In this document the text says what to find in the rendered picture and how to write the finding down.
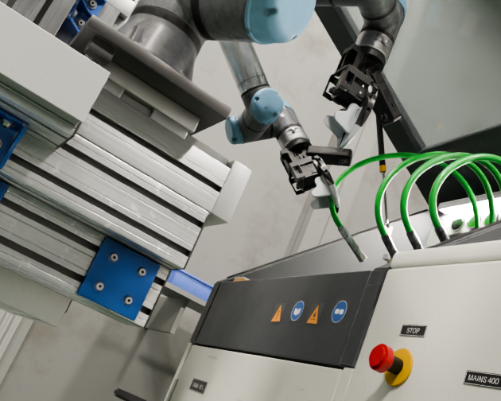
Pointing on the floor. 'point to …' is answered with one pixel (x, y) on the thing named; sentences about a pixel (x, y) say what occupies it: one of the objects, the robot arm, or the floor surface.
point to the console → (445, 334)
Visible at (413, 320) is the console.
